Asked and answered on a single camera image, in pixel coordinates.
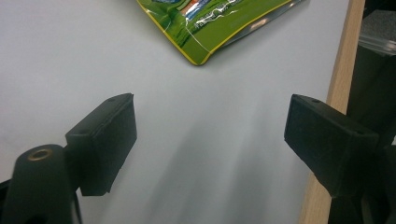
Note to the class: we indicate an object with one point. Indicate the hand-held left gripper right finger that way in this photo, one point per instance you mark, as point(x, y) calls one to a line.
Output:
point(330, 146)

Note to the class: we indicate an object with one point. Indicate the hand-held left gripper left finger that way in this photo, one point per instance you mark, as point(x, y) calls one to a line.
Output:
point(99, 143)

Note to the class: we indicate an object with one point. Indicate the green snack pouch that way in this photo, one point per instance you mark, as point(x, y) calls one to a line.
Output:
point(204, 26)

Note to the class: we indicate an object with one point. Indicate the dark stand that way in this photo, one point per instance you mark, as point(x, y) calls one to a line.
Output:
point(375, 90)

